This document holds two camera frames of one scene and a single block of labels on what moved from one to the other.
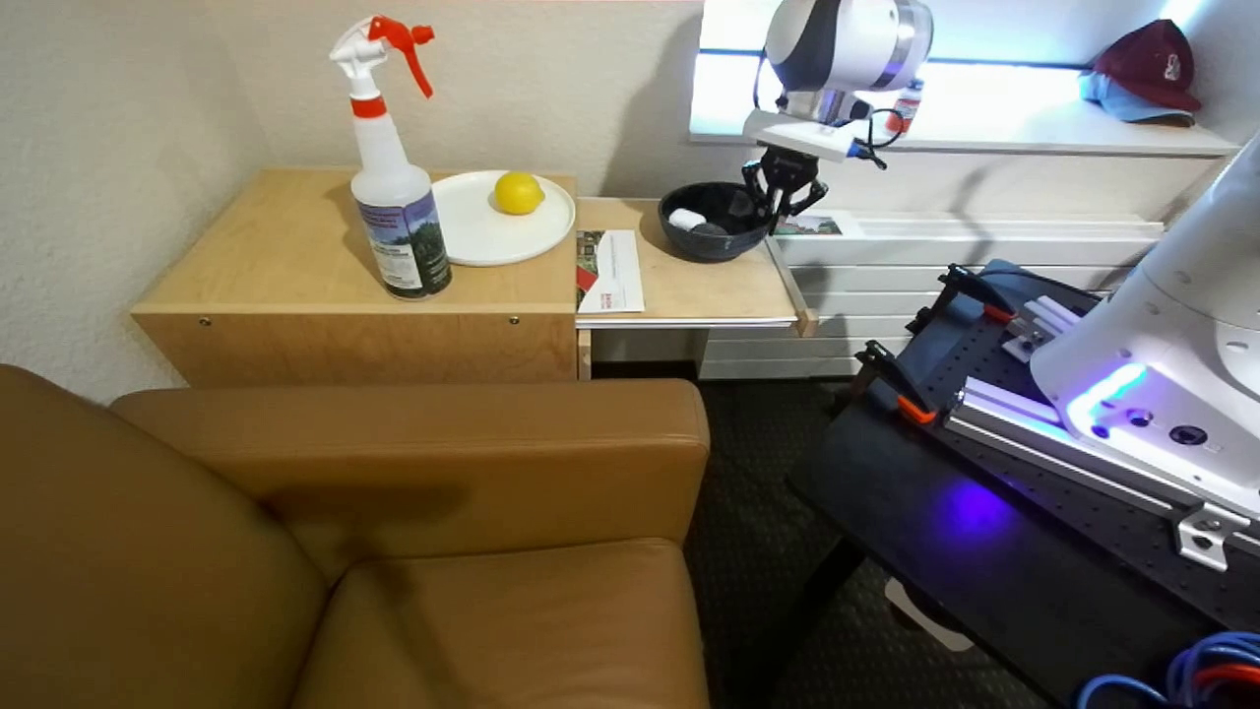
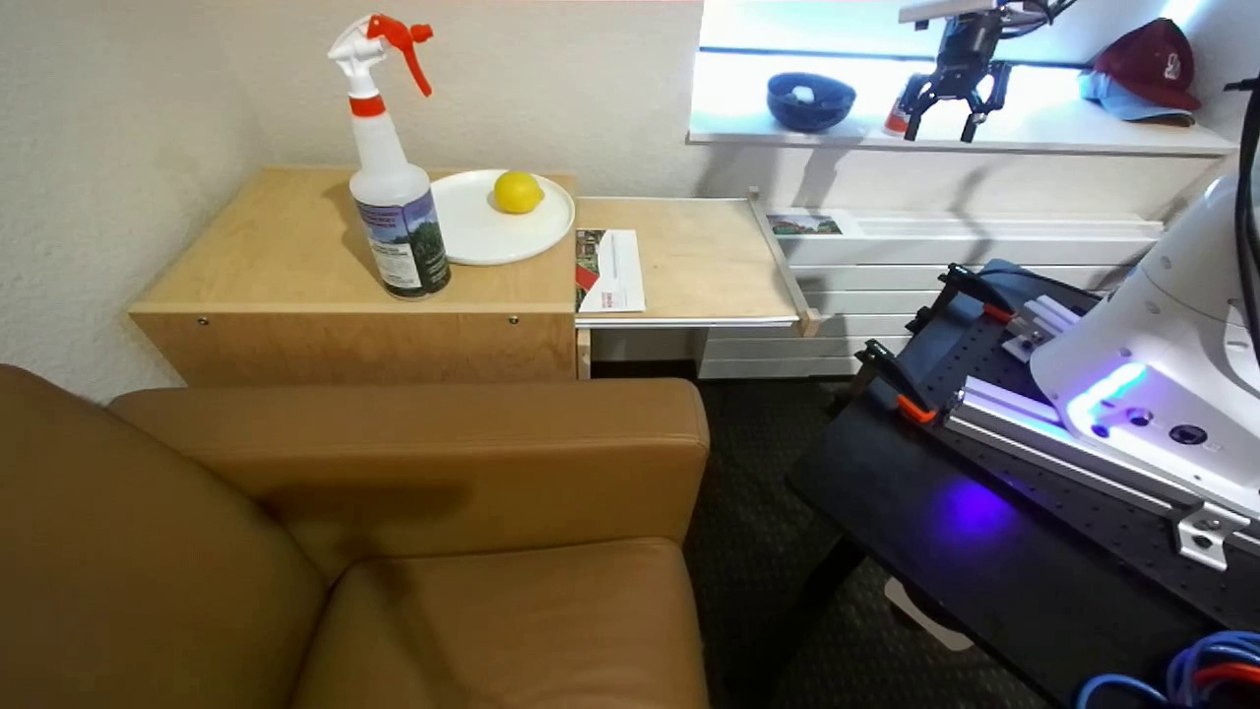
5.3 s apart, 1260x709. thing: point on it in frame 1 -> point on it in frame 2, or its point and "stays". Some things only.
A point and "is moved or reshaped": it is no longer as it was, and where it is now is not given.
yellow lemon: [516, 195] stays
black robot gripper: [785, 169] -> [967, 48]
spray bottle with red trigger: [400, 211] stays
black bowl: [710, 220] is moved or reshaped
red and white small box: [609, 274] stays
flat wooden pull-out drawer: [677, 291] stays
